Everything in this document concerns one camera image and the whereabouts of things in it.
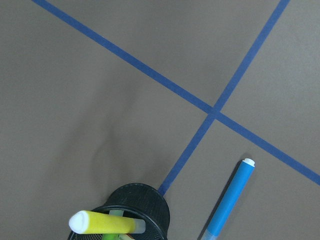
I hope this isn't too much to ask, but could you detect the green highlighter pen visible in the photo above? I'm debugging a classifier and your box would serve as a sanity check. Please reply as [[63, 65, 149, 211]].
[[101, 233, 123, 240]]

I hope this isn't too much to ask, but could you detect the blue marker pen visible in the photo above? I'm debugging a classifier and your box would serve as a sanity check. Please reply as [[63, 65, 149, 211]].
[[200, 158, 255, 240]]

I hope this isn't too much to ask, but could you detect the yellow highlighter pen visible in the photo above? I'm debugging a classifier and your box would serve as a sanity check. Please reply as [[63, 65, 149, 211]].
[[68, 210, 146, 235]]

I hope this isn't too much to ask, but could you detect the black mesh pen cup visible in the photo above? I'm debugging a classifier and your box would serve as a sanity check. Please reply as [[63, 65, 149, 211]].
[[68, 183, 170, 240]]

